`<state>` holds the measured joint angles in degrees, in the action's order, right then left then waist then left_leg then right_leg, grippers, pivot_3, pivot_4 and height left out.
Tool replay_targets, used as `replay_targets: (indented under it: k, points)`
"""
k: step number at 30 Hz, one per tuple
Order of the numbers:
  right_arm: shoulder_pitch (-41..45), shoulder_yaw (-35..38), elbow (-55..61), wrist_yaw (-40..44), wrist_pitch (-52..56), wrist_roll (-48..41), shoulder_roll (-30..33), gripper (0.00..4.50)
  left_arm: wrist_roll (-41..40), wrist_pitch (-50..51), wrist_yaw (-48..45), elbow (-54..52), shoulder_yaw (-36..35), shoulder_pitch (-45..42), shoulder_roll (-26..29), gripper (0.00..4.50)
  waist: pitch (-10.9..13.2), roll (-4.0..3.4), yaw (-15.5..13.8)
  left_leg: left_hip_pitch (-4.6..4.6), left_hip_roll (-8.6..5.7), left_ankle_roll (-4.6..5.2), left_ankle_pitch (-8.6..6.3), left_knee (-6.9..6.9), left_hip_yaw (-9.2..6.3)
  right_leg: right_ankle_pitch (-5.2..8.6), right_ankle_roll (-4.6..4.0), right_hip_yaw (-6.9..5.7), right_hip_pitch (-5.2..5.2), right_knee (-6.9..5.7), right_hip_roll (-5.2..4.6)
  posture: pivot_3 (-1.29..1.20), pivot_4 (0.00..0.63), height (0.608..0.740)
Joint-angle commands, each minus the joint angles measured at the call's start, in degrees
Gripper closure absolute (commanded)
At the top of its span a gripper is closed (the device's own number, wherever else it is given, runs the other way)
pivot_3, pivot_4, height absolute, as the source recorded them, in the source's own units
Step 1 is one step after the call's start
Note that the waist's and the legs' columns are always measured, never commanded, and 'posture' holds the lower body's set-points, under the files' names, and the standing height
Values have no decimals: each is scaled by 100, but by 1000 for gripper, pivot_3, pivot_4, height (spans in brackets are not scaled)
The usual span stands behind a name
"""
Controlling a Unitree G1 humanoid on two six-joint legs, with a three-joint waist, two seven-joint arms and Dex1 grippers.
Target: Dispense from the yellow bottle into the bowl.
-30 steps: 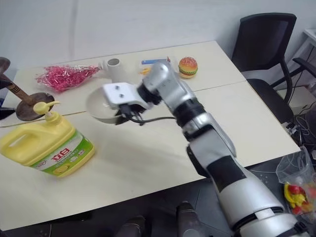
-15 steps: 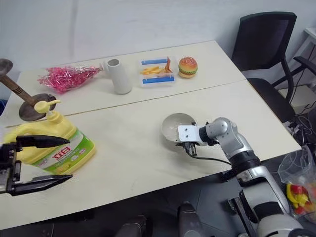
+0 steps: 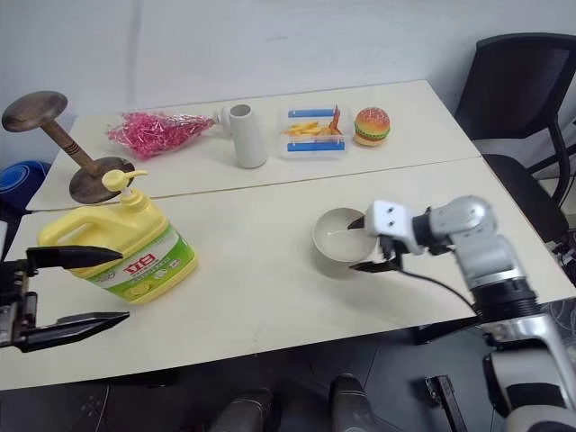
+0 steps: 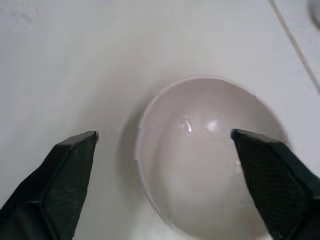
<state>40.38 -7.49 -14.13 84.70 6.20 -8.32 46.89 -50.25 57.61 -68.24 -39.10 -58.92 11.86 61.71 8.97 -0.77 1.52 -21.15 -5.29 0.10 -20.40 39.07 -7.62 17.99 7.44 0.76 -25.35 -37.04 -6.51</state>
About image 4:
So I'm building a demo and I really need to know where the white ceramic bowl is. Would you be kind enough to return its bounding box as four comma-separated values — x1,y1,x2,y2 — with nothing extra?
136,74,289,240

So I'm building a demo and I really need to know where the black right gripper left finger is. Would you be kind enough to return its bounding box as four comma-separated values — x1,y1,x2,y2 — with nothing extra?
0,130,97,240

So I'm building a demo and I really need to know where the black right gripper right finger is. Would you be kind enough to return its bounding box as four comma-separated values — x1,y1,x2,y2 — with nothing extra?
230,128,320,240

